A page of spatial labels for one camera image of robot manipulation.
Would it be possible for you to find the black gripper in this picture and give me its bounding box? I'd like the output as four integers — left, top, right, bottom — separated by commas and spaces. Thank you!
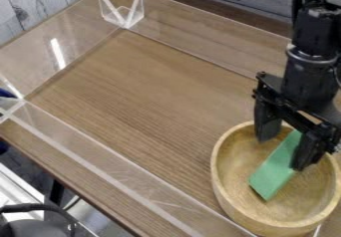
252, 55, 341, 171

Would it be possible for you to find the green rectangular block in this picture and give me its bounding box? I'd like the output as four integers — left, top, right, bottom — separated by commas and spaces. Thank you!
247, 130, 301, 201

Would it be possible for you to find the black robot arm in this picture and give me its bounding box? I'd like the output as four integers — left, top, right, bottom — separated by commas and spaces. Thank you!
252, 0, 341, 170

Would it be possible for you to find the brown wooden bowl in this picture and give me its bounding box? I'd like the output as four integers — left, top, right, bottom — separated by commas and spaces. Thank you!
210, 121, 341, 237

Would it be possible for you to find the black table leg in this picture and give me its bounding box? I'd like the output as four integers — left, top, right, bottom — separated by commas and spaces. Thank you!
49, 180, 65, 205

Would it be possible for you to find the black metal clamp plate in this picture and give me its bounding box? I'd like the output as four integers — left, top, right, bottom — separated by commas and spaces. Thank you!
44, 209, 99, 237

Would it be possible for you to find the clear acrylic front wall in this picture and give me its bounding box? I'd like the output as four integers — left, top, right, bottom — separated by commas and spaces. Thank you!
0, 75, 255, 237

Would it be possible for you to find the clear acrylic corner bracket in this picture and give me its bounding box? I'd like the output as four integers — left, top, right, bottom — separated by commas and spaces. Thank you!
99, 0, 144, 29

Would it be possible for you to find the black cable loop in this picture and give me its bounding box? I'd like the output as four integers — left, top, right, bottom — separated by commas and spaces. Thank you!
0, 202, 79, 237

